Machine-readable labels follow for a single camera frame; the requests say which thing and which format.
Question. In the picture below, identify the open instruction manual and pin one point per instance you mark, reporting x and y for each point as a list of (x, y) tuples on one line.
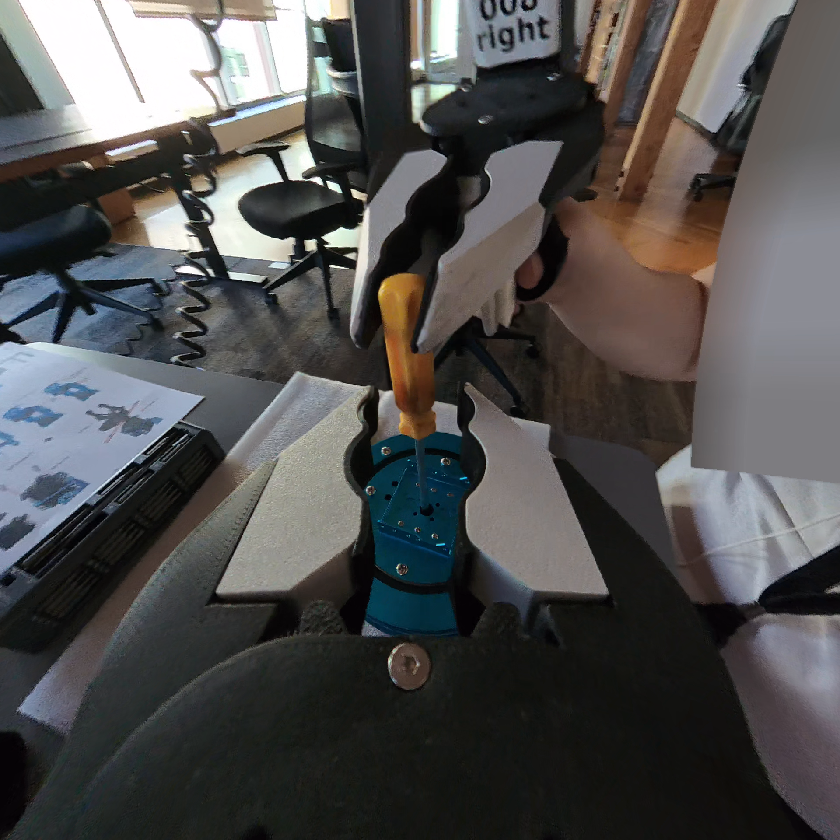
[(65, 446)]

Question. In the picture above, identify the dark wooden office table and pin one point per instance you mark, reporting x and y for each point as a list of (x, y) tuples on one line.
[(65, 141)]

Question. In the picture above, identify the black office chair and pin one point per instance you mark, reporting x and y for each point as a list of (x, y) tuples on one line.
[(754, 98), (295, 203), (52, 236)]

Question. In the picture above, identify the wooden pillar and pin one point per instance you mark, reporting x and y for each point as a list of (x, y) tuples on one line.
[(663, 98)]

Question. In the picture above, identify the grey desk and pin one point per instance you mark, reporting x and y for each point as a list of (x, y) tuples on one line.
[(610, 499)]

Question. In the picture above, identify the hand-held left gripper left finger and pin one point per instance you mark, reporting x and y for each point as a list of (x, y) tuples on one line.
[(289, 525)]

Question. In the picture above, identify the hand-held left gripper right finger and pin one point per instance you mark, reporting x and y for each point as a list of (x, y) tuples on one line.
[(531, 525)]

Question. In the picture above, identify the blue metal robot base part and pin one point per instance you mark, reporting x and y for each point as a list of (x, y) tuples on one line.
[(407, 525)]

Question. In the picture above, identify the black screwdriver bit case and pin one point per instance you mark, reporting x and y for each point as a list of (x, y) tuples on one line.
[(98, 544)]

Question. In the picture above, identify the large window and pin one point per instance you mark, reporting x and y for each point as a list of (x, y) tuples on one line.
[(65, 52)]

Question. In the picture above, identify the person's right hand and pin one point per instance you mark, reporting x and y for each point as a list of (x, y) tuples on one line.
[(623, 308)]

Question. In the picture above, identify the person's white garment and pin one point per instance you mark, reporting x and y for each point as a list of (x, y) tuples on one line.
[(754, 525)]

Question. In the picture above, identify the white foam sheet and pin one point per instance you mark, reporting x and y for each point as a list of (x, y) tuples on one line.
[(308, 400)]

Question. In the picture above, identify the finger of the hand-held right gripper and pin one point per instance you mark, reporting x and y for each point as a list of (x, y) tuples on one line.
[(380, 216), (512, 184)]

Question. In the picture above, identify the small cardboard box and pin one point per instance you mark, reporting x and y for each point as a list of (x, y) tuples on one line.
[(118, 207)]

